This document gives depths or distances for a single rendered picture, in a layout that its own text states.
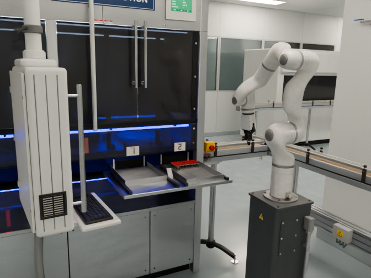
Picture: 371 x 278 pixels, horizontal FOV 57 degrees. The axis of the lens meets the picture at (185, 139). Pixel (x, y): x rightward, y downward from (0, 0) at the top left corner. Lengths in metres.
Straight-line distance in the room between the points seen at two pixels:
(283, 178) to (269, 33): 7.00
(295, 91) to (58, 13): 1.34
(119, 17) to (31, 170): 1.06
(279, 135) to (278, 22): 7.20
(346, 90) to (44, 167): 2.48
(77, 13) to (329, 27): 8.55
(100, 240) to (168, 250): 0.53
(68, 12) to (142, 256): 1.65
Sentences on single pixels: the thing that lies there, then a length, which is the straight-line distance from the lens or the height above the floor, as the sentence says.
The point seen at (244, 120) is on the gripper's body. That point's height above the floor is 1.25.
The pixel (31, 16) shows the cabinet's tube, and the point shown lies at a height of 1.77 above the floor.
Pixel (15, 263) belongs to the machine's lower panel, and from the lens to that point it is 2.39.
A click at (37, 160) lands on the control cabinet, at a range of 1.59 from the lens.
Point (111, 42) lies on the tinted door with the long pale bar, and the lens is 2.17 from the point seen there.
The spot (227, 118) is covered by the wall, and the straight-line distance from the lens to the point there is 8.14.
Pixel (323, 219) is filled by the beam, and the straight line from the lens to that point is 2.71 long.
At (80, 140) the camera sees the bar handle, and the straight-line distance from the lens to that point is 1.62.
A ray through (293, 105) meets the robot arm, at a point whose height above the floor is 1.39.
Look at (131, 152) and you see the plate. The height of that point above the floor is 1.01.
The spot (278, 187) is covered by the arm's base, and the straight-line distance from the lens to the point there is 1.95.
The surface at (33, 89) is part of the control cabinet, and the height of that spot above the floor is 1.46.
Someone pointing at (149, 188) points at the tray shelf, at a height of 0.88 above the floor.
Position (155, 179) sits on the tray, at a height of 0.90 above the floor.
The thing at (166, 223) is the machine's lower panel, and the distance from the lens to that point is 2.53.
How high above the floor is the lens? 1.57
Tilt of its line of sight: 12 degrees down
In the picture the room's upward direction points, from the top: 1 degrees clockwise
